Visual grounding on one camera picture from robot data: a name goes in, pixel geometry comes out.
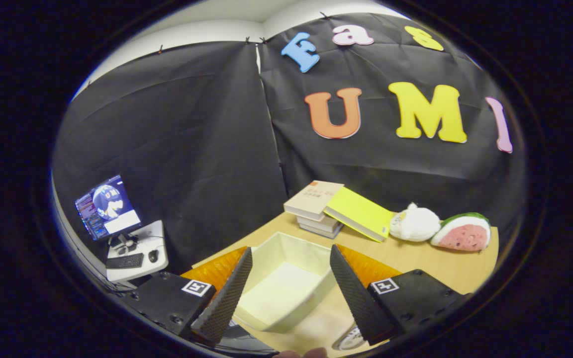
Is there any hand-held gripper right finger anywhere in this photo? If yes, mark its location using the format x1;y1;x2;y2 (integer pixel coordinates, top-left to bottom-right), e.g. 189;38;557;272
329;244;473;347

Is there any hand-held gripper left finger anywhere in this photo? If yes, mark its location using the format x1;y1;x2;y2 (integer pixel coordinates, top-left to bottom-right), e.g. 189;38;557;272
116;246;254;348

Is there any white canvas shoe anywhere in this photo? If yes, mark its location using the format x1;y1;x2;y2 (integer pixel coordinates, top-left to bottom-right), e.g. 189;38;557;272
331;323;368;352

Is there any cream fabric storage box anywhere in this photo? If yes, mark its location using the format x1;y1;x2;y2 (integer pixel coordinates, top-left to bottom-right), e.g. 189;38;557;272
234;231;340;334

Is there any blue cover book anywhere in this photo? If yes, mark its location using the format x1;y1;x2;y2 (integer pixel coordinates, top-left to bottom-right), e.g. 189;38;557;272
299;222;345;240

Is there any yellow cover book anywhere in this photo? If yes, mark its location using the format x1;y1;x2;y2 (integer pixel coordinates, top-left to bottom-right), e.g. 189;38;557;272
323;186;396;243

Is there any grey paged book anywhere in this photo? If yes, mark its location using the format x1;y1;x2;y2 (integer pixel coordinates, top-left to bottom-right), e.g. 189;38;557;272
296;214;343;233

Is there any white plush toy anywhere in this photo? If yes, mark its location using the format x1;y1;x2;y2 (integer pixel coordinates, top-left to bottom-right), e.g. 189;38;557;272
389;202;442;243

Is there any white side table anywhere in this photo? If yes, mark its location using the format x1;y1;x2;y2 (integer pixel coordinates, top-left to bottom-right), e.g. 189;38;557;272
105;220;169;283

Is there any black keyboard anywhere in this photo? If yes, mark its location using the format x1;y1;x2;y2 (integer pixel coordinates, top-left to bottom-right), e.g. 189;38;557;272
106;253;144;269

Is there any beige cover book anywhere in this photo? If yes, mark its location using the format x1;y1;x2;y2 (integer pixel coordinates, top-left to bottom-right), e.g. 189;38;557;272
284;180;345;222

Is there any watermelon slice plush toy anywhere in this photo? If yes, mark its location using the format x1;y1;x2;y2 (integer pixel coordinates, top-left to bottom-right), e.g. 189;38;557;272
430;212;491;252

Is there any computer monitor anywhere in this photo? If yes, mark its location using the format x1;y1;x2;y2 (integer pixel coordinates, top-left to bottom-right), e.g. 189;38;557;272
74;174;143;243

